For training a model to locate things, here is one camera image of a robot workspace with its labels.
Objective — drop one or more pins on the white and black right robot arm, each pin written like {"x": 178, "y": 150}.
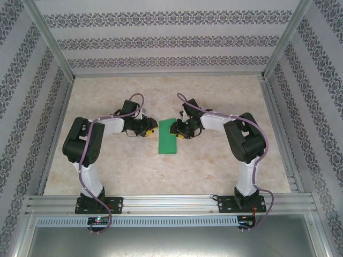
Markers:
{"x": 247, "y": 176}

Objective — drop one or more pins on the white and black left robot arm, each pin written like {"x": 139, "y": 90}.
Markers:
{"x": 88, "y": 182}

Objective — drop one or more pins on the green paper sheet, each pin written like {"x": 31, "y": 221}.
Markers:
{"x": 166, "y": 143}

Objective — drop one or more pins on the grey metal sheet panel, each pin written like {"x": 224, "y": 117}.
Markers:
{"x": 171, "y": 243}

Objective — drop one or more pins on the aluminium frame crossbar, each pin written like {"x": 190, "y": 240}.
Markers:
{"x": 168, "y": 75}

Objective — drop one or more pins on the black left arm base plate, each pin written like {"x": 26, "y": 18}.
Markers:
{"x": 115, "y": 204}

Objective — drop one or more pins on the aluminium table side rail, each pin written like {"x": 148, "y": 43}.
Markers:
{"x": 282, "y": 134}
{"x": 55, "y": 134}

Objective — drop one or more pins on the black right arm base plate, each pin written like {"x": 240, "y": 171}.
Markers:
{"x": 224, "y": 207}

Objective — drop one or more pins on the aluminium frame post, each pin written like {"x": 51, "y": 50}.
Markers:
{"x": 52, "y": 40}
{"x": 285, "y": 40}

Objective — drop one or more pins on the aluminium mounting rail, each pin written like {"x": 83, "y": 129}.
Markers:
{"x": 171, "y": 202}

